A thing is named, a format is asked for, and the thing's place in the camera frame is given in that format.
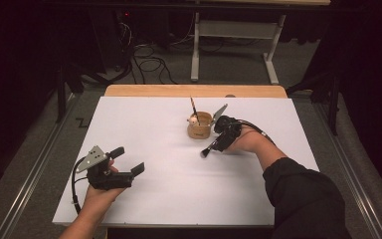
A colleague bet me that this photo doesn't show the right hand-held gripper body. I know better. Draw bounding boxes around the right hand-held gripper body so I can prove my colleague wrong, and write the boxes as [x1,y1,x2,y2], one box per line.
[211,103,244,151]

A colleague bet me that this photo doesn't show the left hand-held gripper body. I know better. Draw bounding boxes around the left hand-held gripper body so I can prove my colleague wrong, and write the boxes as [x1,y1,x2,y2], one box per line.
[76,144,135,191]

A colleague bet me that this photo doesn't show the black silver makeup brush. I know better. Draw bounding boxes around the black silver makeup brush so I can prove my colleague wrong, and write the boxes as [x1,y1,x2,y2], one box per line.
[200,138,221,159]

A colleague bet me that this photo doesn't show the tan bear pen holder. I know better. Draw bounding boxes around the tan bear pen holder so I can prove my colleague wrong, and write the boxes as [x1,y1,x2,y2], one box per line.
[186,111,214,139]

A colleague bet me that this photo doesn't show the person's left hand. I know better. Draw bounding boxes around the person's left hand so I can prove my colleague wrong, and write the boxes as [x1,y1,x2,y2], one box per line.
[79,184,126,217]

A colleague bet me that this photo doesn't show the person's right hand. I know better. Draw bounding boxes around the person's right hand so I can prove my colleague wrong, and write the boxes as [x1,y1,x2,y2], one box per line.
[228,127,269,157]

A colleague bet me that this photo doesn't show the white table board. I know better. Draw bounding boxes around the white table board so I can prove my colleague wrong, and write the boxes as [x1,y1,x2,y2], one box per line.
[52,96,320,228]

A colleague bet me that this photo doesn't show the black metal stand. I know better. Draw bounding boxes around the black metal stand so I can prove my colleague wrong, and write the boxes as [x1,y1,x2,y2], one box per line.
[286,71,342,135]
[55,64,85,123]

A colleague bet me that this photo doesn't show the black equipment case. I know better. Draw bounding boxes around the black equipment case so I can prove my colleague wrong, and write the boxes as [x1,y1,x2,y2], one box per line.
[88,8,137,73]

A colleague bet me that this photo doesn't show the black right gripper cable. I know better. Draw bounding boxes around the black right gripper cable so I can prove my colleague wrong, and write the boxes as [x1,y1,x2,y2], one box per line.
[235,119,277,147]

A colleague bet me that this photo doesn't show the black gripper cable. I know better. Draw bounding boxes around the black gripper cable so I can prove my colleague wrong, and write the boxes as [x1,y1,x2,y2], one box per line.
[71,157,91,215]
[235,119,277,147]

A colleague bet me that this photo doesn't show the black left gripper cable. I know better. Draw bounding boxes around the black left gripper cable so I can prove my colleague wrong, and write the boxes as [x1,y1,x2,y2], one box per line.
[71,157,91,215]

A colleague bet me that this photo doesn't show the tangle of black floor cables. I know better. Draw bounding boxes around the tangle of black floor cables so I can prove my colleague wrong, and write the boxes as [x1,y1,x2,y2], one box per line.
[83,13,180,86]

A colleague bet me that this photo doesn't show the aluminium floor rail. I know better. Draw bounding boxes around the aluminium floor rail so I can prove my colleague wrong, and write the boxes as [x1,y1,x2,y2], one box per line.
[0,96,78,239]
[314,103,382,239]

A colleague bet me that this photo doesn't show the white metal desk frame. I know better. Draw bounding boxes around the white metal desk frame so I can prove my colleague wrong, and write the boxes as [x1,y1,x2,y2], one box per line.
[190,11,287,86]

